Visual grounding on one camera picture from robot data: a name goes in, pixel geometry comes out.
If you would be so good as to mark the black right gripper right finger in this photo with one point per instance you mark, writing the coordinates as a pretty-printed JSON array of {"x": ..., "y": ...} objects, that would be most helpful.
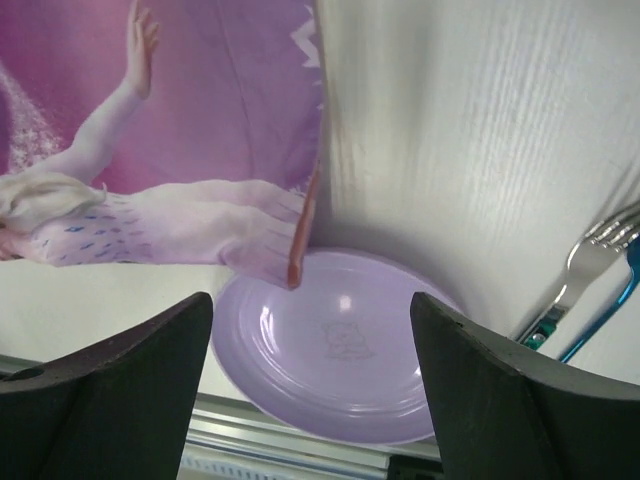
[{"x": 503, "y": 411}]

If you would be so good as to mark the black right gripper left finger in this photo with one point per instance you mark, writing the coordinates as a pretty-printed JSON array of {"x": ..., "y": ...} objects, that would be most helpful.
[{"x": 117, "y": 409}]

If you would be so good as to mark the lilac plastic plate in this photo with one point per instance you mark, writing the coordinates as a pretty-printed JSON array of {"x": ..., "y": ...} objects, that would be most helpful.
[{"x": 334, "y": 357}]

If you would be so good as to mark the silver fork blue handle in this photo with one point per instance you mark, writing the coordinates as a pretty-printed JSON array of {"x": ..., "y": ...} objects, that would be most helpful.
[{"x": 590, "y": 257}]

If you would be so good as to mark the blue metallic spoon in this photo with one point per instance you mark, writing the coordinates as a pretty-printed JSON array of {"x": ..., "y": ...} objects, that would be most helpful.
[{"x": 606, "y": 315}]

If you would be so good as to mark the purple pink princess placemat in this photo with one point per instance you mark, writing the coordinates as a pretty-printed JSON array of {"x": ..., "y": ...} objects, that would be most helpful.
[{"x": 161, "y": 133}]

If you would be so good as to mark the aluminium frame rail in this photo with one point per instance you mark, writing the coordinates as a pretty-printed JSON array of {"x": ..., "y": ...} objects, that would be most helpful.
[{"x": 232, "y": 439}]

